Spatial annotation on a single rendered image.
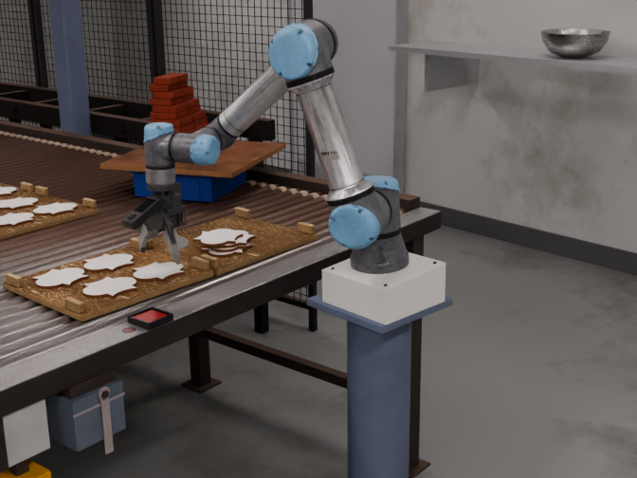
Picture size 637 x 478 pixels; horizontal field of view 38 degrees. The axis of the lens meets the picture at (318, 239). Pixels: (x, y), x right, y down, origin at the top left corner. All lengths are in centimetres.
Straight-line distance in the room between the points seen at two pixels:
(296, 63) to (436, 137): 398
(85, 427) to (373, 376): 75
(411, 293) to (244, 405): 160
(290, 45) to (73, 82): 237
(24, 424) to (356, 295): 84
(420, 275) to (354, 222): 26
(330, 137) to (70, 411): 83
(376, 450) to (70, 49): 252
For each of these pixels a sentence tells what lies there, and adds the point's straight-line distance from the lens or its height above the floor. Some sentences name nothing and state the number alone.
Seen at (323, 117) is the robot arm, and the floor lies 138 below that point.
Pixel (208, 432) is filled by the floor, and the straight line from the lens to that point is 360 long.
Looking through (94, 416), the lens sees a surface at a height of 78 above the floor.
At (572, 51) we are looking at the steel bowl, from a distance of 483.
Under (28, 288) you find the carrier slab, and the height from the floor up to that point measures 94.
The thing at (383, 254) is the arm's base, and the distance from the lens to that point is 231.
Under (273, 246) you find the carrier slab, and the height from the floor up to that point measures 94.
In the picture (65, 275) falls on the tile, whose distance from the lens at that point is 248.
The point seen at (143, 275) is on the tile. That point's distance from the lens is 242.
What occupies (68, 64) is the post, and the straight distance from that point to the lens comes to 435.
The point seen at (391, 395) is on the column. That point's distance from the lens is 245.
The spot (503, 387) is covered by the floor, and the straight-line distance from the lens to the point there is 395.
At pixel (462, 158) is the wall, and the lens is 592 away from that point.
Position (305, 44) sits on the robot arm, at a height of 154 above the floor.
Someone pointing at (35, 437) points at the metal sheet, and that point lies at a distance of 207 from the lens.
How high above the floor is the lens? 175
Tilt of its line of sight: 18 degrees down
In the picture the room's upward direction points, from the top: 1 degrees counter-clockwise
